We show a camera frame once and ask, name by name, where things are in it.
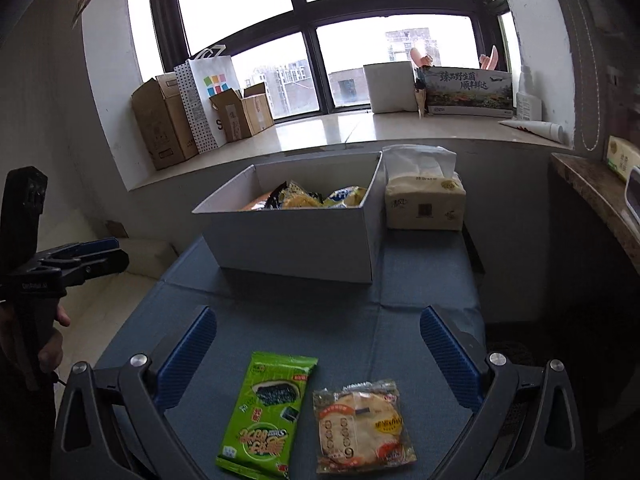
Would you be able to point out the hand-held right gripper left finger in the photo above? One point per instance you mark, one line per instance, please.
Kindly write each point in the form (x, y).
(187, 355)

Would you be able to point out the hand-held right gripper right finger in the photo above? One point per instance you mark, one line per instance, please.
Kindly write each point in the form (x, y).
(447, 355)

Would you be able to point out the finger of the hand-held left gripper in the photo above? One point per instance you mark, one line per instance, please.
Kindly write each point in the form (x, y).
(107, 262)
(97, 246)

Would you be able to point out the green seaweed packet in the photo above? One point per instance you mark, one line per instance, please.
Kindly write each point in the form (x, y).
(265, 415)

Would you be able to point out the round pastry packet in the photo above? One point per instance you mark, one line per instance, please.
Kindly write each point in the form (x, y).
(362, 425)

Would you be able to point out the white cardboard storage box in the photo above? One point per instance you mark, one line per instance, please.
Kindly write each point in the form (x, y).
(290, 245)

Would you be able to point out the person's left hand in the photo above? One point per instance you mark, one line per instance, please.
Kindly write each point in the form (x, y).
(52, 352)

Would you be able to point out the blue padded mat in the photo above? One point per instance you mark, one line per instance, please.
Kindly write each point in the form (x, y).
(325, 320)

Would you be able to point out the large brown cardboard box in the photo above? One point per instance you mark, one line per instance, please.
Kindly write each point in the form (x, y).
(162, 125)

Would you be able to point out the soft tissue pack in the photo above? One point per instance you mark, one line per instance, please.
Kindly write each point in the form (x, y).
(425, 205)

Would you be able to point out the orange snack packet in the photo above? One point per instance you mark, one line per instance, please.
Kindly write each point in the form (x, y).
(254, 204)

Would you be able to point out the dark snack packet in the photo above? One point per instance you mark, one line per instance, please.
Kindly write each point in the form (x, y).
(277, 196)

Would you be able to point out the white dotted shopping bag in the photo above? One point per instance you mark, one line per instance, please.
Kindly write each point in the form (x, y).
(207, 100)

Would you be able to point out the open brown cardboard box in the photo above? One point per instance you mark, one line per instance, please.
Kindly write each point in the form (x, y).
(232, 117)

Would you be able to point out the yellow potato stick packet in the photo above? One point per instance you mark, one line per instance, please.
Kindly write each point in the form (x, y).
(346, 196)

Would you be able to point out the yellow ridged snack packet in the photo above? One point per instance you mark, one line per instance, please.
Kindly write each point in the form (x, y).
(302, 199)

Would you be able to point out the small brown cardboard box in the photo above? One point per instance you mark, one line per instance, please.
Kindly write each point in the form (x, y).
(260, 110)

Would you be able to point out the brown marble counter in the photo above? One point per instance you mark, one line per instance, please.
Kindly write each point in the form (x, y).
(590, 185)

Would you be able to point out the white cream tube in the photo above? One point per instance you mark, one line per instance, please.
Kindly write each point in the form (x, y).
(535, 129)

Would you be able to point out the white stone windowsill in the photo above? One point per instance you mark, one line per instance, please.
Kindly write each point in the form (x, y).
(350, 132)

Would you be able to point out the white plastic device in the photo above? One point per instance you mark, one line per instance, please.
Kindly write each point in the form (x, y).
(634, 195)

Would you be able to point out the folded patterned umbrella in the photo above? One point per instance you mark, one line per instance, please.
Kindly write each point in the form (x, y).
(420, 97)

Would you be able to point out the green beige carton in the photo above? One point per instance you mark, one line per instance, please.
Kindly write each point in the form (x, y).
(620, 157)

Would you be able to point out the landscape printed box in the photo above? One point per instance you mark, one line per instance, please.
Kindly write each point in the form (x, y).
(467, 92)

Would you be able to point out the white plastic bottle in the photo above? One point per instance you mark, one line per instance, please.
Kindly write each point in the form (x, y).
(527, 102)

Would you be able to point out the white foam box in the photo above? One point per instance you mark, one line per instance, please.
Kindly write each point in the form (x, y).
(390, 87)

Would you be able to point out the dark window frame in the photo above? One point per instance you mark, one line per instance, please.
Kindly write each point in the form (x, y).
(310, 17)

